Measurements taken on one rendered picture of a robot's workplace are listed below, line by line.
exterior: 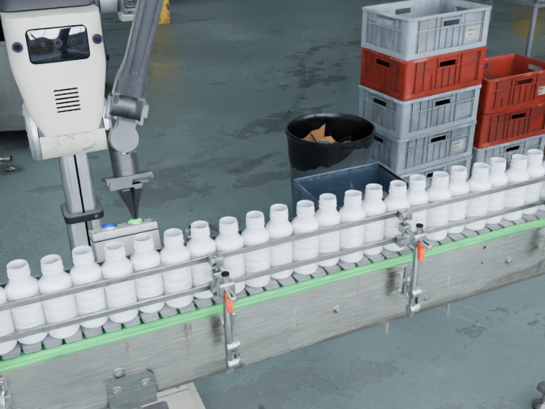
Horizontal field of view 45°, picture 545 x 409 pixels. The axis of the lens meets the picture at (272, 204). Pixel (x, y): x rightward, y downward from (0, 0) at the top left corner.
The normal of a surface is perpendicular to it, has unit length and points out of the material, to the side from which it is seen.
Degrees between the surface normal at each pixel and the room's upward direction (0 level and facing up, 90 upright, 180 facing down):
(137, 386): 90
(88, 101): 90
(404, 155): 90
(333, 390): 0
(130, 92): 100
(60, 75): 90
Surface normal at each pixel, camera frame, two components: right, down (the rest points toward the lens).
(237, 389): -0.01, -0.89
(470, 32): 0.52, 0.38
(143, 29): 0.17, 0.60
